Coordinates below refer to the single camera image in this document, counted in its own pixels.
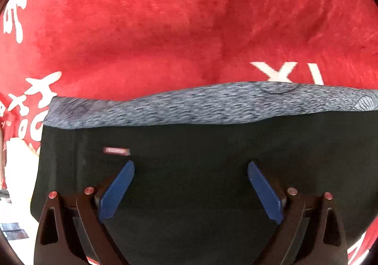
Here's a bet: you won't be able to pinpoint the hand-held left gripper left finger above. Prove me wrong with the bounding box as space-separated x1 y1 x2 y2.
34 160 135 265

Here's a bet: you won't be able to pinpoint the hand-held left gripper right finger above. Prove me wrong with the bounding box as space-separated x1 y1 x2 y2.
247 161 349 265

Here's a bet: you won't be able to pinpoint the black pants with grey waistband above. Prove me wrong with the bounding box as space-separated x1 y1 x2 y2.
31 81 378 265

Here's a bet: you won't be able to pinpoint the pale yellow cloth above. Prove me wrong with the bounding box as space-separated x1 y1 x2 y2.
4 137 42 192

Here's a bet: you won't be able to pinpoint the red printed blanket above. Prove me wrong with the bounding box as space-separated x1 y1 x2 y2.
0 0 378 265

